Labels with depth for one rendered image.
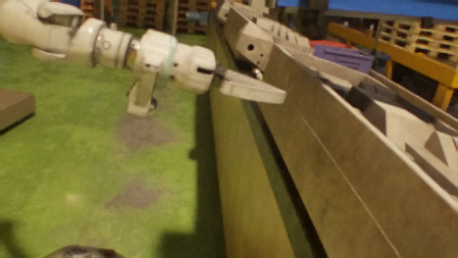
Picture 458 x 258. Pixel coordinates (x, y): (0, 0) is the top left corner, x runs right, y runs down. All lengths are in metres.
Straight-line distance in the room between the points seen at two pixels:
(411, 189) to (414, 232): 0.05
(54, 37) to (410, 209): 0.52
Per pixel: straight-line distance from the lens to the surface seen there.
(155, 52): 0.51
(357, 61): 2.10
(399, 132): 0.73
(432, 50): 6.45
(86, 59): 0.53
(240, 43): 1.61
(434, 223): 0.40
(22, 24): 0.57
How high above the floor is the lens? 1.17
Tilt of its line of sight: 24 degrees down
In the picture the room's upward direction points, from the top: 9 degrees clockwise
